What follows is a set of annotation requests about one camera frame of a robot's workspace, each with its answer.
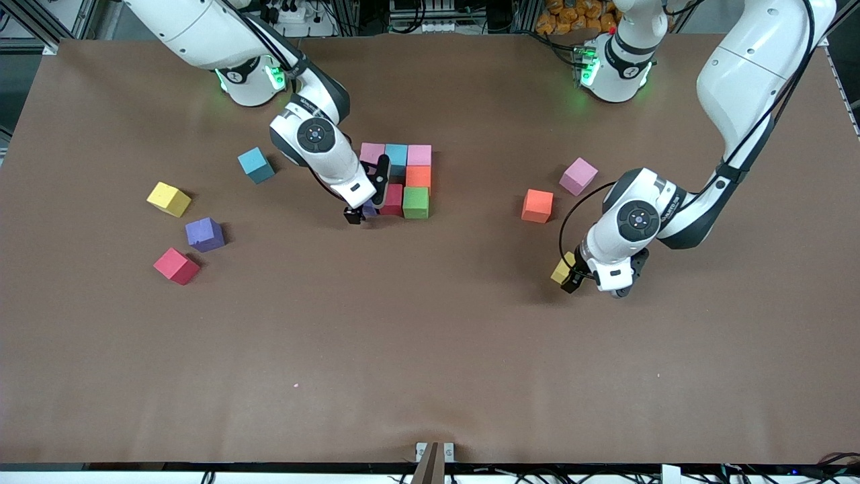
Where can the yellow foam cube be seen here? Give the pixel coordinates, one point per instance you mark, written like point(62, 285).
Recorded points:
point(561, 269)
point(168, 199)

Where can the brown table cover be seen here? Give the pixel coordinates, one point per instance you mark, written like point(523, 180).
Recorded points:
point(403, 370)

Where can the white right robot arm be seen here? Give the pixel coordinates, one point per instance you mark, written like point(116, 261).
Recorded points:
point(201, 33)

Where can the white table side rail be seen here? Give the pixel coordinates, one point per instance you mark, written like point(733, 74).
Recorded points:
point(843, 94)

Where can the white power strip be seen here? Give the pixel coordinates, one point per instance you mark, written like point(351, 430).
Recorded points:
point(316, 28)
point(430, 27)

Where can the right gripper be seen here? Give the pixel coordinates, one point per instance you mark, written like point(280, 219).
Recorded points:
point(352, 215)

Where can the green foam cube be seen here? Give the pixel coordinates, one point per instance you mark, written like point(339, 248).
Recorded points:
point(415, 203)

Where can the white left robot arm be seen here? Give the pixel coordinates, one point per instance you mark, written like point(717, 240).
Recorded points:
point(746, 67)

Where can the metal bracket with brown bar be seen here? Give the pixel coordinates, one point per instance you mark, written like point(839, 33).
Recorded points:
point(433, 464)

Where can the red foam cube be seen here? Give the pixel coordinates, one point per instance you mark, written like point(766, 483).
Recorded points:
point(176, 266)
point(393, 199)

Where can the light pink foam cube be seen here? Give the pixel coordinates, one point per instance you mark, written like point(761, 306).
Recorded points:
point(371, 153)
point(578, 176)
point(419, 155)

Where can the pile of orange balls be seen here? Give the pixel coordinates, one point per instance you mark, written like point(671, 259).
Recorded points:
point(571, 17)

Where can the aluminium frame beam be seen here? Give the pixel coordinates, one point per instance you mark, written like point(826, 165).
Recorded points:
point(33, 27)
point(840, 20)

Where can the purple foam cube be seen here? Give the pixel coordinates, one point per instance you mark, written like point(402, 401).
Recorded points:
point(369, 210)
point(204, 234)

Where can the aluminium frame post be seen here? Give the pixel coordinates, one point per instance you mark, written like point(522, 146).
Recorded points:
point(523, 15)
point(346, 17)

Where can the light blue foam cube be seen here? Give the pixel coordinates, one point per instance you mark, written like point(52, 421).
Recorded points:
point(398, 158)
point(256, 165)

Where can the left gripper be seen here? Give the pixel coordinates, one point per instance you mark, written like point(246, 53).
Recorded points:
point(575, 278)

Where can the white table edge rail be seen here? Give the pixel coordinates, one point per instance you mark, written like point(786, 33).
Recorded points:
point(101, 478)

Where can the orange foam cube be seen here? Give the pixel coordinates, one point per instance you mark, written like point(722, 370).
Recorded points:
point(537, 206)
point(418, 177)

